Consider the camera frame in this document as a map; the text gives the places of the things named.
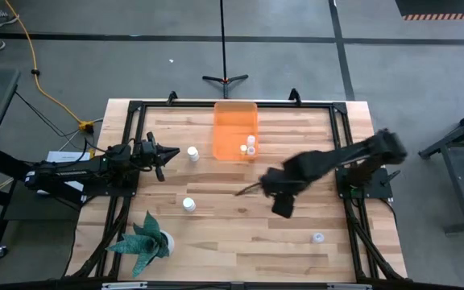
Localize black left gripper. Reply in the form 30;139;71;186
134;131;181;184

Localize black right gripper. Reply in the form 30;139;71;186
234;164;300;199

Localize orange translucent plastic basket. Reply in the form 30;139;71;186
211;101;259;161

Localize white plant pot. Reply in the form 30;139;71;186
159;229;176;257

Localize green artificial plant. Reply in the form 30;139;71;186
105;210;172;279

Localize white paper sheet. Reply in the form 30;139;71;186
37;150;93;197

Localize black tripod stand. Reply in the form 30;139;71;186
201;0;250;100

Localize black metal bench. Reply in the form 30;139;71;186
417;101;464;235

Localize black mat hazard stripes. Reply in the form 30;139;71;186
395;0;464;21

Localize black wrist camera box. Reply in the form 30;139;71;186
271;194;296;220

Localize black aluminium table frame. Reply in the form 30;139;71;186
64;99;409;283

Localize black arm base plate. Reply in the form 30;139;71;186
90;176;139;198
334;167;394;201

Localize yellow extension cable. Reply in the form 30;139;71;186
2;0;96;135

